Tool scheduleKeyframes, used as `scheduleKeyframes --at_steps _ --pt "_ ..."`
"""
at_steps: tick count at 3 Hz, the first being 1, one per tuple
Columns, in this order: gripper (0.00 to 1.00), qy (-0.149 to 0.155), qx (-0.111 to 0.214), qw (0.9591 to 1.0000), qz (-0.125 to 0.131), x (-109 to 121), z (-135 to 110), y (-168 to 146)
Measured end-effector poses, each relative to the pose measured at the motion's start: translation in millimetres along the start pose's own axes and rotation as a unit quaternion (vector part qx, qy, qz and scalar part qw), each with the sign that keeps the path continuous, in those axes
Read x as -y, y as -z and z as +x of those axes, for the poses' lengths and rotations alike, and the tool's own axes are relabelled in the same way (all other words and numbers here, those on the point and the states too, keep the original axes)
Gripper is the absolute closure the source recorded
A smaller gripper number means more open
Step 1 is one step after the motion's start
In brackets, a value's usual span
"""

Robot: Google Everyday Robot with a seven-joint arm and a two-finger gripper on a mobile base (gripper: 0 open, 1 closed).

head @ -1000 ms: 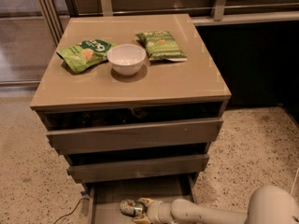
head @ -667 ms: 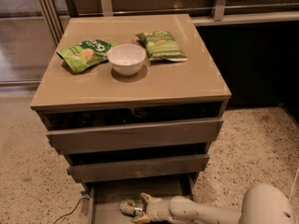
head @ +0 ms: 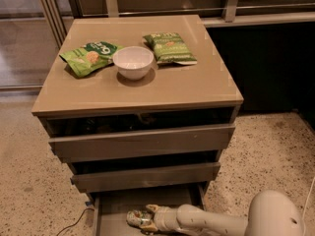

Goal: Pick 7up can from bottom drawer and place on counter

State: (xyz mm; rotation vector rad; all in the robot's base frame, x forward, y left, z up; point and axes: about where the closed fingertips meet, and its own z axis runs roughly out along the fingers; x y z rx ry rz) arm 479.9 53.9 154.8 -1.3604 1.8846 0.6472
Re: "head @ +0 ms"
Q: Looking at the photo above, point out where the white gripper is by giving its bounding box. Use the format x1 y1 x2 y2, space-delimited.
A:
140 205 180 232

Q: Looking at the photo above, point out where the taupe drawer cabinet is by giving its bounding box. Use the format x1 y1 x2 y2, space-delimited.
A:
31 14 245 236

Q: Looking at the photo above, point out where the top drawer front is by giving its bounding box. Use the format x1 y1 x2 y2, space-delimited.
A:
49 124 235 162

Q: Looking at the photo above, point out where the middle drawer front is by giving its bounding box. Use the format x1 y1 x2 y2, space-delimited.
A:
71 162 221 193

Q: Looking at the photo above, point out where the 7up soda can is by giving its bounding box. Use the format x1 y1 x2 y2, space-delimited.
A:
126 210 153 228

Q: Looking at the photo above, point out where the white bowl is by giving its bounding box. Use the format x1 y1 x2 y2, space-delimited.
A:
113 46 155 81

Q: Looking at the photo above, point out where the open bottom drawer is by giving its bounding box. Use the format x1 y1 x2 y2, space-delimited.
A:
93 184 206 236

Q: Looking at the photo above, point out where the right green chip bag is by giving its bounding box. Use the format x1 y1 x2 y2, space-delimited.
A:
144 32 197 65

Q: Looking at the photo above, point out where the green chip bag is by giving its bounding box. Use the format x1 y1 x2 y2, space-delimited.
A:
60 41 121 78
144 32 197 65

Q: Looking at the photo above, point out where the metal railing frame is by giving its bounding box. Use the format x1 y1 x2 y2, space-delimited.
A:
39 0 315 43

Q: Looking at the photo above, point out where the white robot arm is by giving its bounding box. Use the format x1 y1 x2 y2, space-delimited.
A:
140 190 309 236

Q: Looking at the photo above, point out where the white cable at right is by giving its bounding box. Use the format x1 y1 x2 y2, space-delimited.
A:
301 176 315 236

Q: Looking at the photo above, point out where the left green chip bag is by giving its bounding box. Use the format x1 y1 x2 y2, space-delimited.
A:
60 41 121 78

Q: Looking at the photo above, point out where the black floor cable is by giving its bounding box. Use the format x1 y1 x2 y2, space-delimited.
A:
55 207 95 236

